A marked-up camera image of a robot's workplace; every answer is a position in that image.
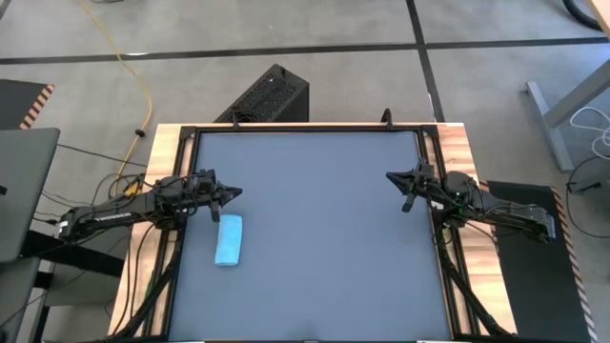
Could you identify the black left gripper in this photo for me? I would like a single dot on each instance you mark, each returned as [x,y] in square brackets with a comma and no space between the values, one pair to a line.
[202,188]

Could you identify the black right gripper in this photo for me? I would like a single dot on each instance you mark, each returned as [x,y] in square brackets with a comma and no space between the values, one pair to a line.
[429,186]

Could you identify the light blue microfibre towel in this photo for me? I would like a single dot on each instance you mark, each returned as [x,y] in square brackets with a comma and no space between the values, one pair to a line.
[229,240]

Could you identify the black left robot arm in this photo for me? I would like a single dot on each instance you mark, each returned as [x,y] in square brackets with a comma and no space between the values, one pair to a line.
[114,209]

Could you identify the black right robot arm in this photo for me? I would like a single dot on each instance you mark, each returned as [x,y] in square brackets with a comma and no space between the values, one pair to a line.
[500,209]

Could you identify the black clamp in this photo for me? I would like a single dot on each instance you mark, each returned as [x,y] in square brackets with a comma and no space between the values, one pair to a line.
[387,119]

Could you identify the black computer tower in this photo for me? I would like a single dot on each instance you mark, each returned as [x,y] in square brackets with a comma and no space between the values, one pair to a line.
[271,97]

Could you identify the grey desk leg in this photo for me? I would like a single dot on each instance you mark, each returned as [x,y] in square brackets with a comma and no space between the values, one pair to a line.
[548,128]

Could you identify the large black hazard striped mat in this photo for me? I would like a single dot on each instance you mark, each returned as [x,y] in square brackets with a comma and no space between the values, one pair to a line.
[534,276]

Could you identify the grey side desk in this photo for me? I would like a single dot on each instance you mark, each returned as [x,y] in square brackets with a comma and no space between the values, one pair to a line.
[71,295]

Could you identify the grey laptop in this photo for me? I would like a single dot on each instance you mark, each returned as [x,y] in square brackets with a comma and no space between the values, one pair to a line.
[24,190]

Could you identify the black metal table frame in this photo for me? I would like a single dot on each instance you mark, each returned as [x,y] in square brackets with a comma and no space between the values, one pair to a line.
[310,128]

